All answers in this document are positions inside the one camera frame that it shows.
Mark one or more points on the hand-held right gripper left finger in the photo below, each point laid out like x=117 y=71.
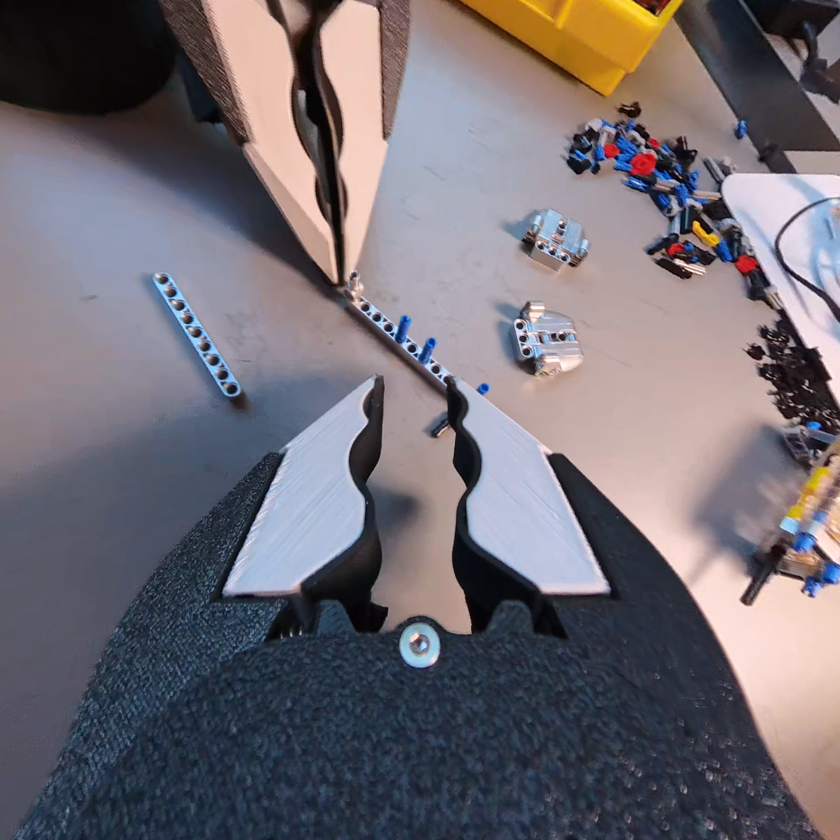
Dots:
x=308 y=512

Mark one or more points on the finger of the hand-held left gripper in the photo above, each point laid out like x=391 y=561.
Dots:
x=262 y=98
x=361 y=98

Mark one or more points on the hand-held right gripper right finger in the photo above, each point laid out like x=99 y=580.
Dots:
x=525 y=512

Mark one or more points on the silver engine block piece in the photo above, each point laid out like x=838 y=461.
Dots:
x=554 y=239
x=548 y=338

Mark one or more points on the long grey beam with pins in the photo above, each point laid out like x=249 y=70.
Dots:
x=384 y=328

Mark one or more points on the short grey perforated beam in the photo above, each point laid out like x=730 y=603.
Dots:
x=197 y=334

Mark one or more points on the small black pin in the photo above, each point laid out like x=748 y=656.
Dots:
x=438 y=428

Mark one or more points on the person's black clothing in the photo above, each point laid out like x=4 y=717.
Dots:
x=65 y=52

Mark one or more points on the yellow storage bin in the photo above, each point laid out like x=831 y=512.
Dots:
x=577 y=39

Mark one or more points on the transparent brick assembly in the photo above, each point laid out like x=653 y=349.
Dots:
x=810 y=518

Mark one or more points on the pile of black pins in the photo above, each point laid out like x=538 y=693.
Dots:
x=794 y=374

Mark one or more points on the pile of small mixed pieces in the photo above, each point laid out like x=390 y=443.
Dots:
x=656 y=184

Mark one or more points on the small black connector piece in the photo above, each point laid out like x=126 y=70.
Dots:
x=766 y=152

